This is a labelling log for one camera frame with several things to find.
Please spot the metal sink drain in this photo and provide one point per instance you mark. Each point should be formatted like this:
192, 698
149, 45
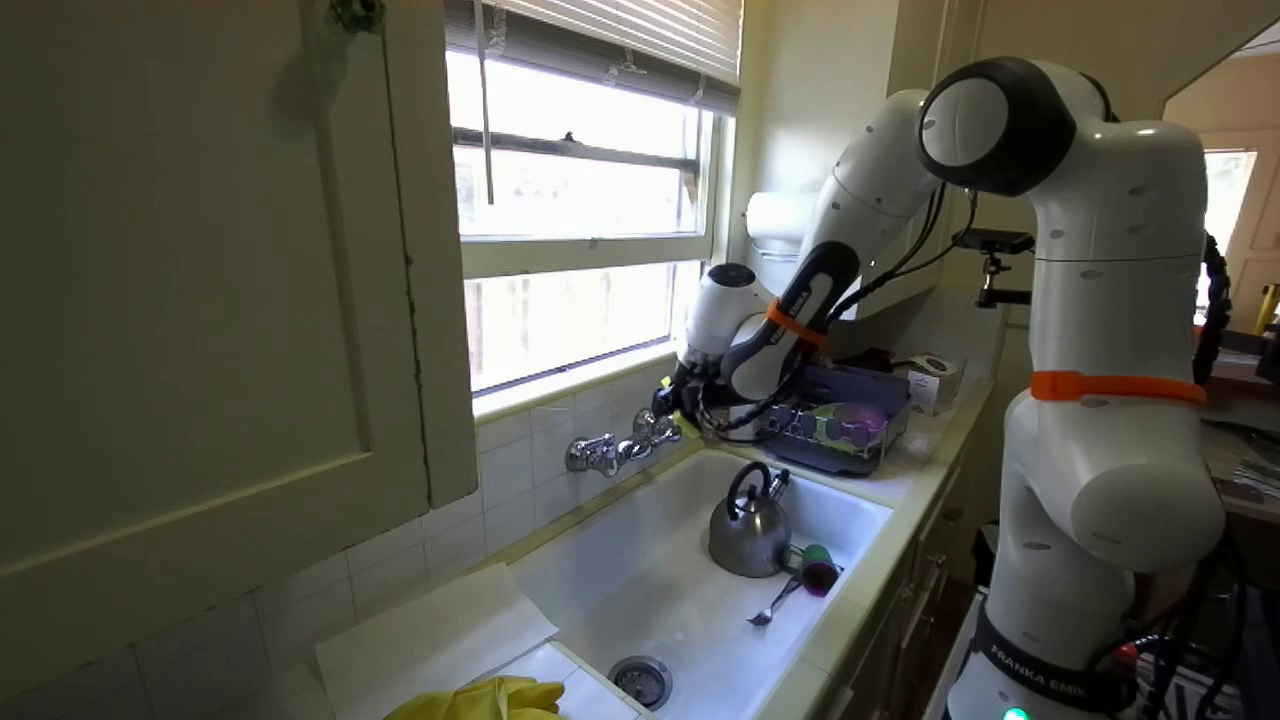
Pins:
643, 680

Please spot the white container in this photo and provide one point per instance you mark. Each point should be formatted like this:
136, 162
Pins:
931, 387

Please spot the window roller blind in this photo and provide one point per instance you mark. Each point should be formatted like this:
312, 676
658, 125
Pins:
624, 28

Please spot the white kitchen sink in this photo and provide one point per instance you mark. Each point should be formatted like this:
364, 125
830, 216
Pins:
643, 562

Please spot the cream cabinet door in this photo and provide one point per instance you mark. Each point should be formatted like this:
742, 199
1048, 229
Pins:
202, 294

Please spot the chrome wall faucet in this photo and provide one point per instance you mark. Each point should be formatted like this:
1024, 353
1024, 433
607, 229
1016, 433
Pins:
607, 450

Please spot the yellow rubber gloves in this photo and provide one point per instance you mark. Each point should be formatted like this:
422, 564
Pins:
480, 702

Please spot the white flat sheet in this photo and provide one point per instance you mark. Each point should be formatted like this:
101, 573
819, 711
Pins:
424, 646

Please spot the green and purple cup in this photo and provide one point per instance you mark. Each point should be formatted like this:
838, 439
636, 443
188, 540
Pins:
813, 564

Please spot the black camera on stand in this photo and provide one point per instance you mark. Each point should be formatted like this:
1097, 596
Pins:
995, 241

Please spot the window frame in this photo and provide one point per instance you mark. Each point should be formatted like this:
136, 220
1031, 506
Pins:
573, 252

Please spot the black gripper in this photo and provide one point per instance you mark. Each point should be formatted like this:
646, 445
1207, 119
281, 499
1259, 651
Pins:
701, 397

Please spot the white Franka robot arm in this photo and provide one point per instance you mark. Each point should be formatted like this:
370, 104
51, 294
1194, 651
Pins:
1104, 483

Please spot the dish rack with colourful items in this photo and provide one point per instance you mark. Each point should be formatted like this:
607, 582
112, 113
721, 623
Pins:
840, 426

